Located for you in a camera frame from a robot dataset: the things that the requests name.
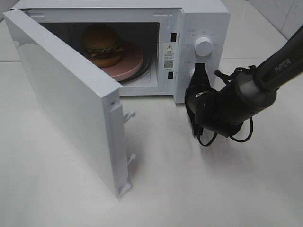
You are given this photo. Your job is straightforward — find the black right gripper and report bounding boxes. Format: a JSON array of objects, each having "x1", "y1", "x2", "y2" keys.
[{"x1": 188, "y1": 62, "x2": 212, "y2": 137}]

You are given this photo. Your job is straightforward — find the pink round plate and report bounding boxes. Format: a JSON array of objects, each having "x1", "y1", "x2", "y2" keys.
[{"x1": 101, "y1": 42, "x2": 144, "y2": 81}]

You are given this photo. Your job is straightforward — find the burger with lettuce and cheese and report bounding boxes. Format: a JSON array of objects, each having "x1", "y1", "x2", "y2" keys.
[{"x1": 80, "y1": 24, "x2": 124, "y2": 68}]

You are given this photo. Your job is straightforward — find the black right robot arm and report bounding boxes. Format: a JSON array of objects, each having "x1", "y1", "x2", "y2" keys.
[{"x1": 185, "y1": 28, "x2": 303, "y2": 137}]

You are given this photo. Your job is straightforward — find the lower white timer knob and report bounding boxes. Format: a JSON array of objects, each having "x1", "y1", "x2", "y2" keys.
[{"x1": 189, "y1": 69, "x2": 195, "y2": 80}]

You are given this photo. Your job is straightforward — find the upper white power knob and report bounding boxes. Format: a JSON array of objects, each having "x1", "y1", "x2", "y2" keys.
[{"x1": 194, "y1": 35, "x2": 214, "y2": 57}]

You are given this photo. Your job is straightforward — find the white microwave oven body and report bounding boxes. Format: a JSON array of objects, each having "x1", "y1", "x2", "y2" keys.
[{"x1": 9, "y1": 0, "x2": 230, "y2": 104}]

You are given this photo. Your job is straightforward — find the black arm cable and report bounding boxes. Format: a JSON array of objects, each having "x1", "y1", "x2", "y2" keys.
[{"x1": 197, "y1": 66, "x2": 258, "y2": 147}]

